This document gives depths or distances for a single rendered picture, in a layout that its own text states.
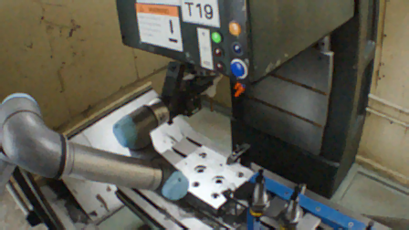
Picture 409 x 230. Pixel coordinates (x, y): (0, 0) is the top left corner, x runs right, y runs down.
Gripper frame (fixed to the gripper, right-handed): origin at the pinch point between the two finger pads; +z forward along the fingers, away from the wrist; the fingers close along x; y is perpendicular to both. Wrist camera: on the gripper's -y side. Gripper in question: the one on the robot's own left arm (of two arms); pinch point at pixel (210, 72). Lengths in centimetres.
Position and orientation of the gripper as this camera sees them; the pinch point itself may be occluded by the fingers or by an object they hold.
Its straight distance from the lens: 99.6
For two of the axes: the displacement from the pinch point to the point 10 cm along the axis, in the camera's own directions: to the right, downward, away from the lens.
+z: 6.9, -4.7, 5.5
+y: 1.1, 8.2, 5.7
